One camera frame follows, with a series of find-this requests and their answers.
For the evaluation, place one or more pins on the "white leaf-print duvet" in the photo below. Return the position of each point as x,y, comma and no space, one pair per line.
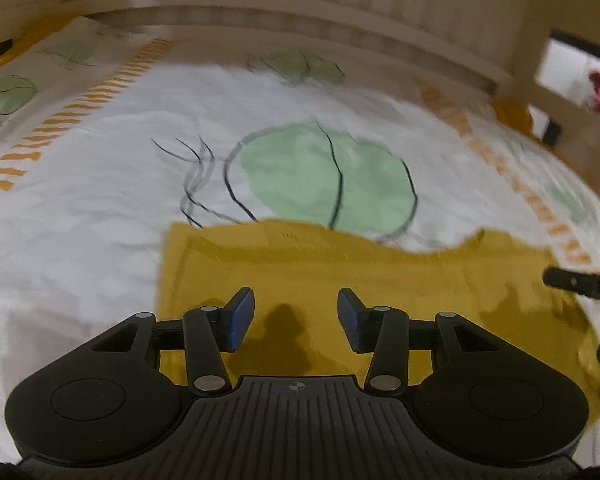
108,139

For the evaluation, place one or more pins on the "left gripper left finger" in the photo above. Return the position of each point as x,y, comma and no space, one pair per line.
208,332

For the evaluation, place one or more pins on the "mustard yellow knit sweater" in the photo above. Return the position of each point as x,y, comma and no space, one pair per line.
296,270

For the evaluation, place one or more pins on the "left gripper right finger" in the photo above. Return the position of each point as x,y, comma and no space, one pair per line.
382,332

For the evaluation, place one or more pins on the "beige wooden bed frame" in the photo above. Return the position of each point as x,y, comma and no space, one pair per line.
503,41

